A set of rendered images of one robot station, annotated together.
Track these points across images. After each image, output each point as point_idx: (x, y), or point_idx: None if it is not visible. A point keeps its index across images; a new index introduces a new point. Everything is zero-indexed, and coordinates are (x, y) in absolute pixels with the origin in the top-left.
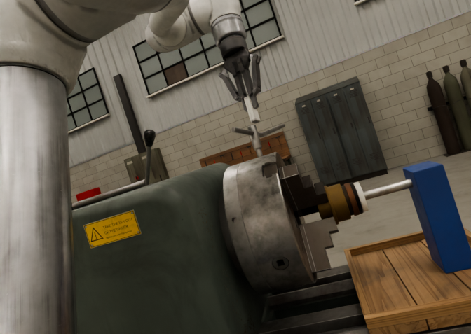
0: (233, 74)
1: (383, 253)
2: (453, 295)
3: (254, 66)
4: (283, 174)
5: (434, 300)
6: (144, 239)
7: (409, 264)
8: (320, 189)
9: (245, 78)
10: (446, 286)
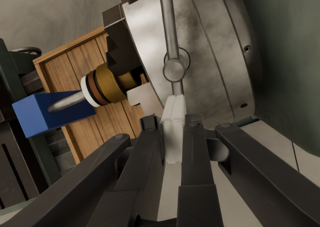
0: (202, 188)
1: (134, 133)
2: (80, 61)
3: (39, 203)
4: (119, 7)
5: (90, 54)
6: None
7: (110, 108)
8: (110, 56)
9: (136, 167)
10: (85, 71)
